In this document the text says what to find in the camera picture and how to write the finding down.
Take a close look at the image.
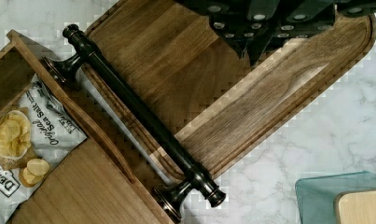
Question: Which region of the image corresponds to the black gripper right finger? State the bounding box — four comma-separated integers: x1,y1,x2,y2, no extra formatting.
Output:
247,0,376,66

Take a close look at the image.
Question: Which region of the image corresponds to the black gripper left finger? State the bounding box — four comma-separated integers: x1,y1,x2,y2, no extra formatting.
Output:
175,0,281,60

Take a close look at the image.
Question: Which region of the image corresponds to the dark metal drawer handle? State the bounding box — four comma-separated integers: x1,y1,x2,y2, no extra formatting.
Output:
44,24,226,222

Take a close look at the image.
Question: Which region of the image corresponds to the wooden drawer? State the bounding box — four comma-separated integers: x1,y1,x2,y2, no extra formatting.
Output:
0,30,174,224

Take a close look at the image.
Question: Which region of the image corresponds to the dark wooden cutting board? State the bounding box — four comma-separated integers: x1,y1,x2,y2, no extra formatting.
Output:
87,0,376,175

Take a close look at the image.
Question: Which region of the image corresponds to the teal cloth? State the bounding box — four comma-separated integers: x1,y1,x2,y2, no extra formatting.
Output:
295,171,376,224

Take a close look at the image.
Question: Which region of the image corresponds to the light wooden board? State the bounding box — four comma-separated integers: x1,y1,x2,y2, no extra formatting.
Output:
335,189,376,224

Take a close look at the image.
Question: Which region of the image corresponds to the white potato chip bag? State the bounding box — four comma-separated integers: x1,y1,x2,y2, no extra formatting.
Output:
0,76,86,224

